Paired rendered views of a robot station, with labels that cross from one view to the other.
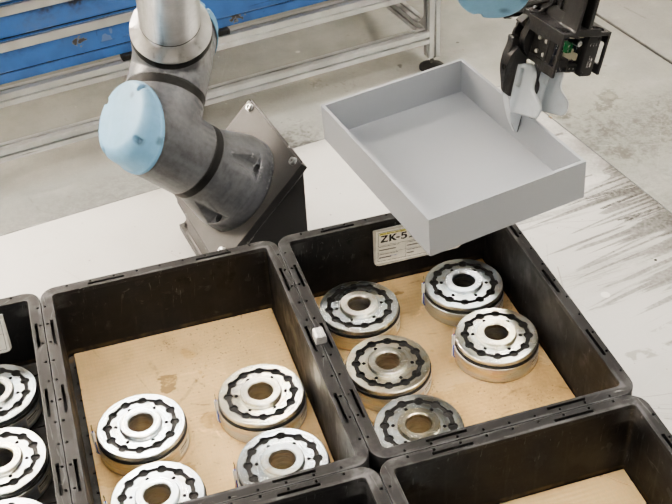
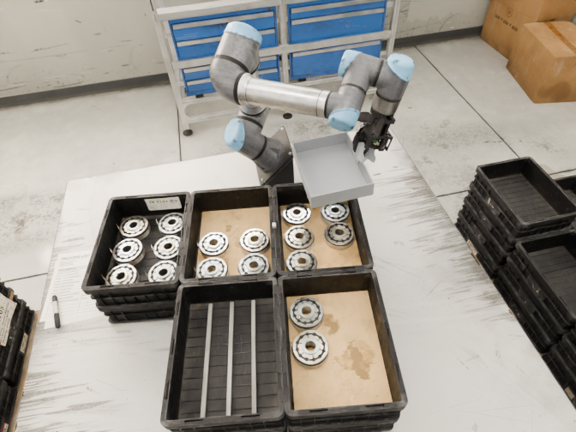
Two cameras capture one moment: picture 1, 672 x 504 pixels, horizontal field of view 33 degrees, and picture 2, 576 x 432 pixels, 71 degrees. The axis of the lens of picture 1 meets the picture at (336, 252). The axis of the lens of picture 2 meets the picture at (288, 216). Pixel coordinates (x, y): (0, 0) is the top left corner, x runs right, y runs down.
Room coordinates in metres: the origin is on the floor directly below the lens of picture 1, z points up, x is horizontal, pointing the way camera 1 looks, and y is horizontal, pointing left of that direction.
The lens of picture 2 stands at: (0.13, -0.24, 1.96)
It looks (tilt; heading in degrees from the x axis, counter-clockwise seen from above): 48 degrees down; 14
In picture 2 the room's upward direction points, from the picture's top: 4 degrees counter-clockwise
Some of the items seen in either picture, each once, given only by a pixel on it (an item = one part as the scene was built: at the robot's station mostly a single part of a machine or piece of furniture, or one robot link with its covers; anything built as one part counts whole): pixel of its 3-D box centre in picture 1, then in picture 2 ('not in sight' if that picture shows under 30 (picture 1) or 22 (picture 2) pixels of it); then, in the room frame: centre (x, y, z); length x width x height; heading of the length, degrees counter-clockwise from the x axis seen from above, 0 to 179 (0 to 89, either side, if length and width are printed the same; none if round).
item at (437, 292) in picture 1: (463, 284); (335, 211); (1.14, -0.16, 0.86); 0.10 x 0.10 x 0.01
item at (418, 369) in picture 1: (388, 364); (299, 237); (0.99, -0.05, 0.86); 0.10 x 0.10 x 0.01
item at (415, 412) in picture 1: (418, 424); (302, 261); (0.89, -0.08, 0.86); 0.05 x 0.05 x 0.01
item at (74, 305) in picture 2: not in sight; (78, 283); (0.76, 0.75, 0.70); 0.33 x 0.23 x 0.01; 24
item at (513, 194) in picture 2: not in sight; (509, 219); (1.66, -1.01, 0.37); 0.40 x 0.30 x 0.45; 24
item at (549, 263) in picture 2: not in sight; (556, 291); (1.30, -1.18, 0.31); 0.40 x 0.30 x 0.34; 24
